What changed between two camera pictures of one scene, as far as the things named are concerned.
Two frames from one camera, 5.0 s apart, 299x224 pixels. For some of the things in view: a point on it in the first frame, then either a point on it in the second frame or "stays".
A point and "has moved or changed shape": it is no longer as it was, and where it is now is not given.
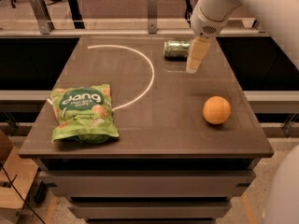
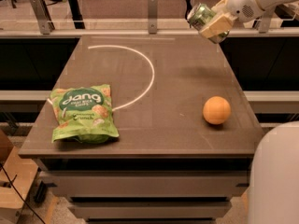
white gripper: [204, 24] → [242, 4]
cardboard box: [17, 175] stays
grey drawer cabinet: [149, 190] stays
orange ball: [216, 109] stays
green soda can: [176, 50] has moved or changed shape
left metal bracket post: [44, 21] stays
